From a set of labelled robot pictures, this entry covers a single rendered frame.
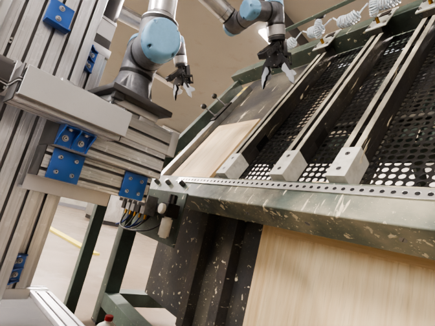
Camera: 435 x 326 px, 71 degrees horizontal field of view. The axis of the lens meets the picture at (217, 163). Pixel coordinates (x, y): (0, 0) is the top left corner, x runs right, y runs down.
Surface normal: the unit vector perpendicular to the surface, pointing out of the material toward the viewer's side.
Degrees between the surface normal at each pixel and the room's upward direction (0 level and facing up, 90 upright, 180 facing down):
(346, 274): 90
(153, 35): 98
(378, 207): 60
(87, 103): 90
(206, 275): 90
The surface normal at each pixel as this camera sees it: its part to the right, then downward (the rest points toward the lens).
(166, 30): 0.52, 0.10
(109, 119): 0.71, 0.04
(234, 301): -0.76, -0.30
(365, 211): -0.54, -0.74
